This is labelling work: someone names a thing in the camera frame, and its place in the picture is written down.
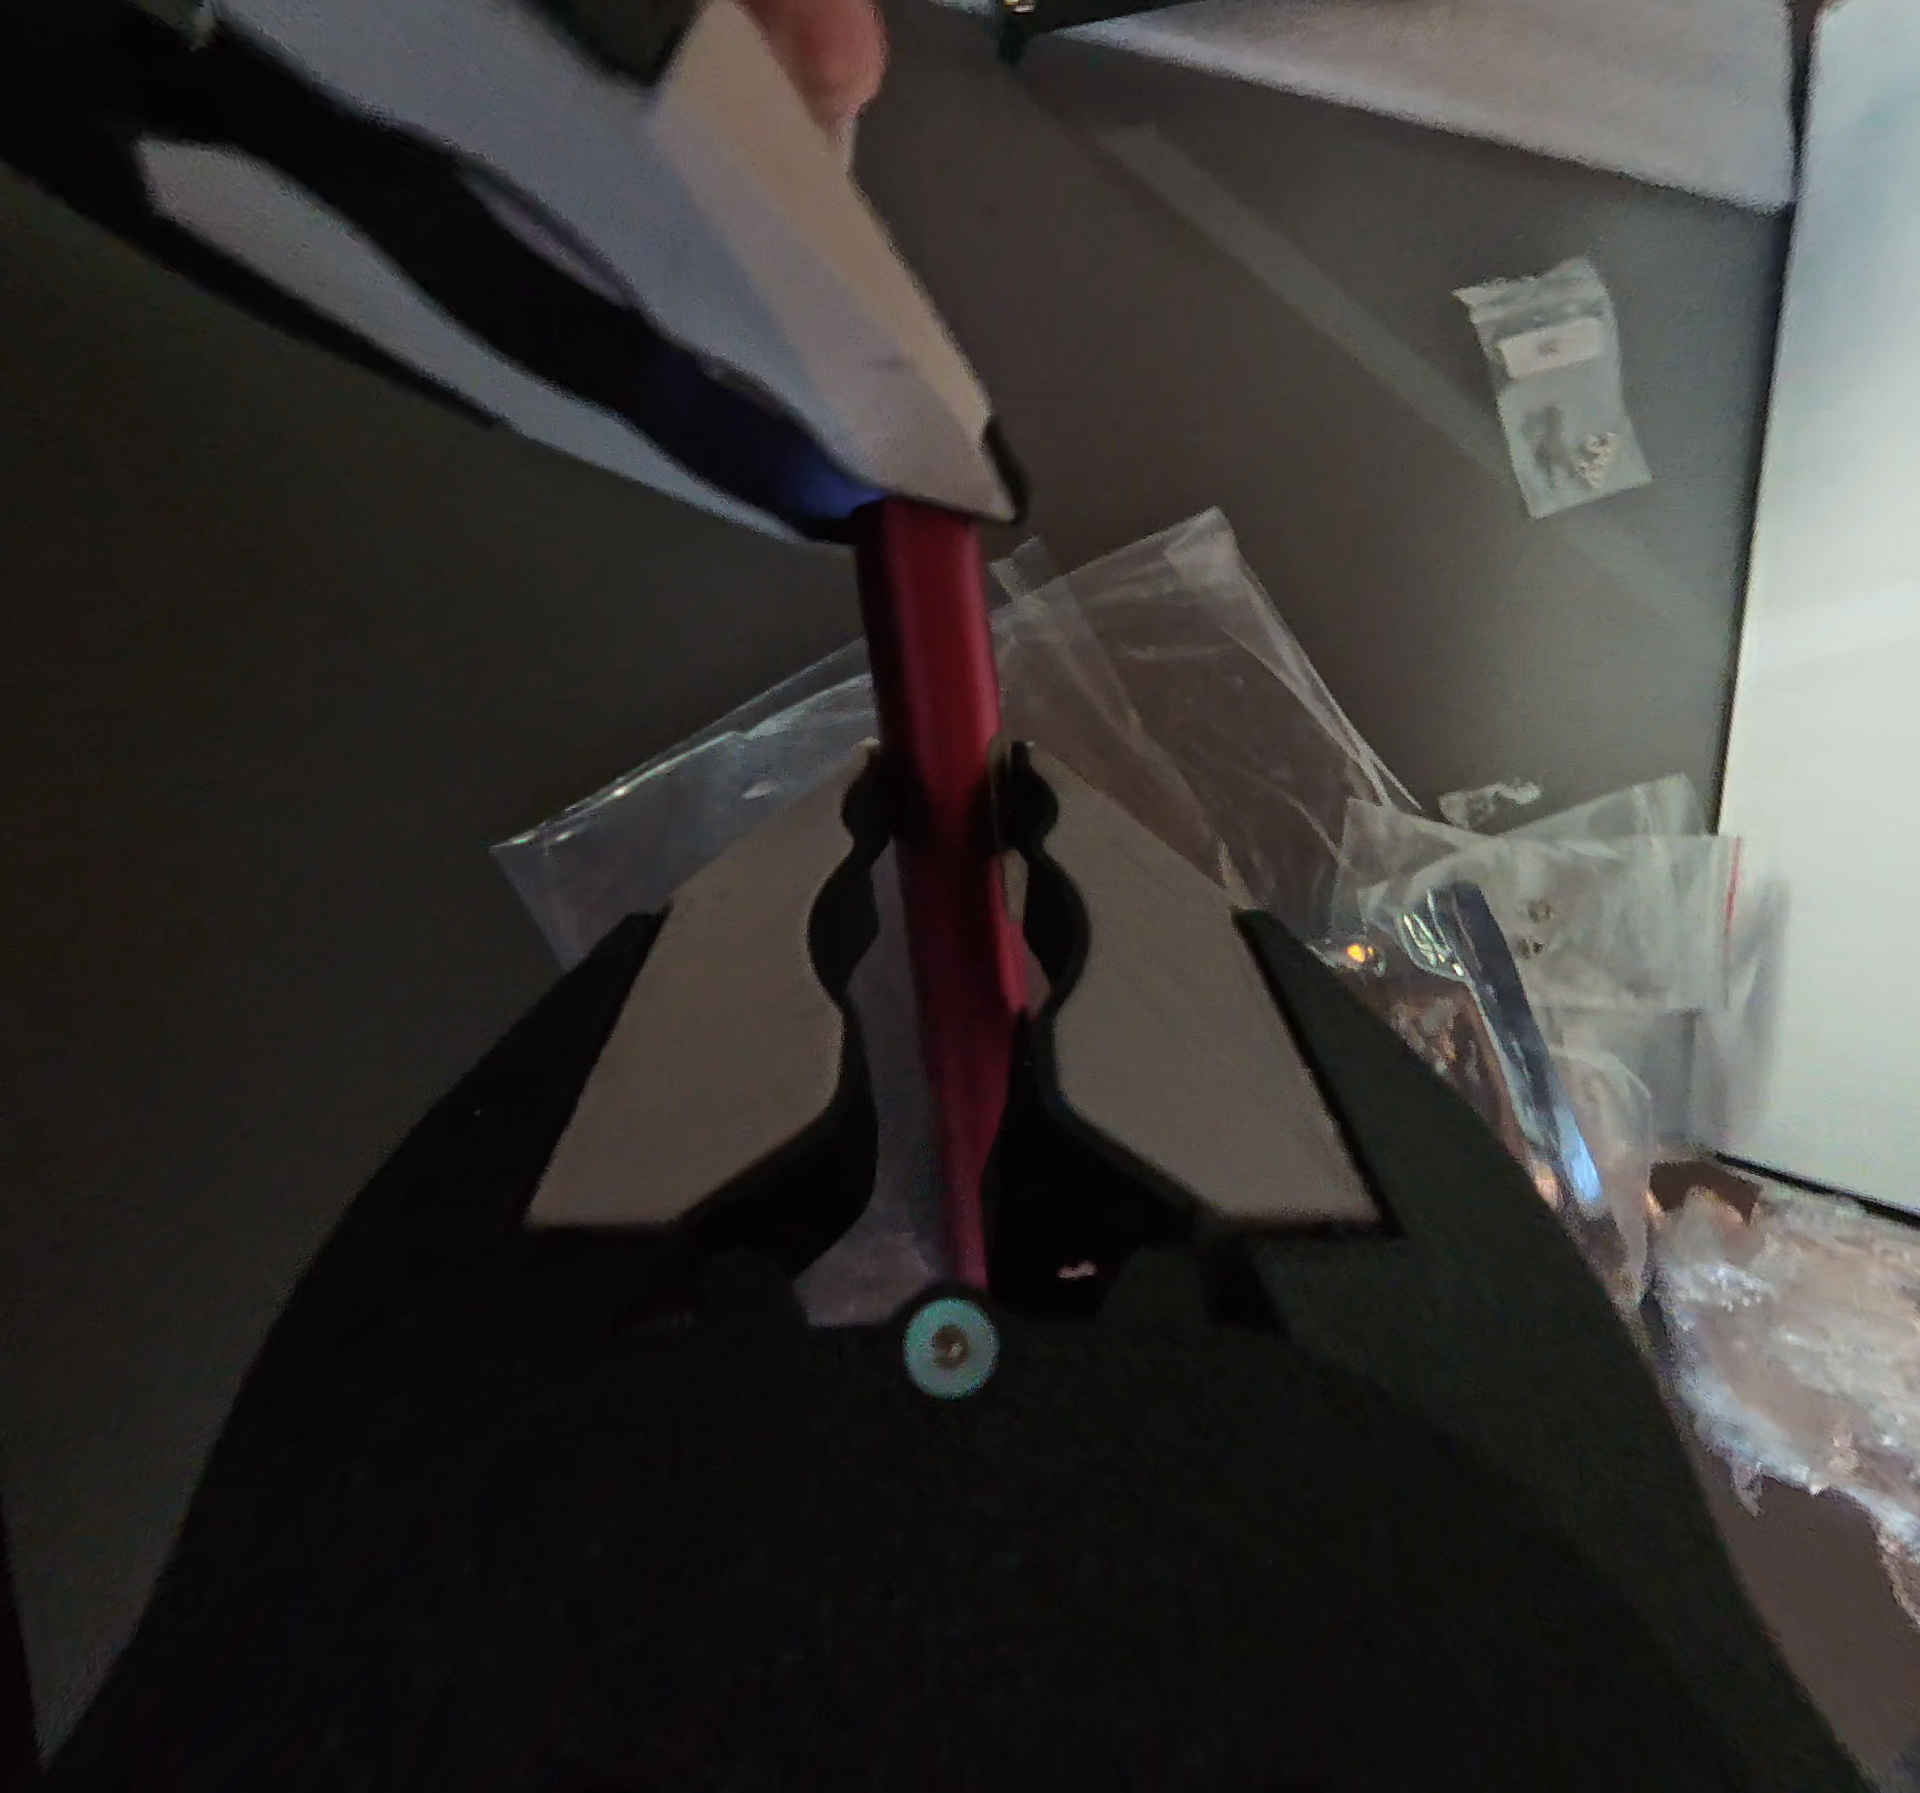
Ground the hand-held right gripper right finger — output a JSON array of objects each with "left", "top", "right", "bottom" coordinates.
[{"left": 982, "top": 740, "right": 1391, "bottom": 1233}]

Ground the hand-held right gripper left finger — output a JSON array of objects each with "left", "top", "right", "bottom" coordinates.
[{"left": 523, "top": 746, "right": 921, "bottom": 1228}]

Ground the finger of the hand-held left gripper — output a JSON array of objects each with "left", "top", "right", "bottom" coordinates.
[
  {"left": 121, "top": 0, "right": 1032, "bottom": 531},
  {"left": 0, "top": 39, "right": 861, "bottom": 538}
]

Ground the red screwdriver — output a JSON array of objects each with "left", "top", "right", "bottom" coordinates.
[{"left": 847, "top": 495, "right": 1041, "bottom": 1298}]

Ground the large clear plastic bag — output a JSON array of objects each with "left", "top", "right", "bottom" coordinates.
[{"left": 493, "top": 506, "right": 1405, "bottom": 985}]

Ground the clear zip bag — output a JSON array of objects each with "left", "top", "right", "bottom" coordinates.
[{"left": 1335, "top": 780, "right": 1759, "bottom": 1075}]

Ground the crumpled bubble wrap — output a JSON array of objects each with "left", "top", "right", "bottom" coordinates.
[{"left": 1647, "top": 1170, "right": 1920, "bottom": 1547}]

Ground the small clear screw bag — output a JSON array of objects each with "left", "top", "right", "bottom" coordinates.
[{"left": 1453, "top": 256, "right": 1657, "bottom": 521}]

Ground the white box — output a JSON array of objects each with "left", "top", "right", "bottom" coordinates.
[{"left": 1715, "top": 0, "right": 1920, "bottom": 1216}]

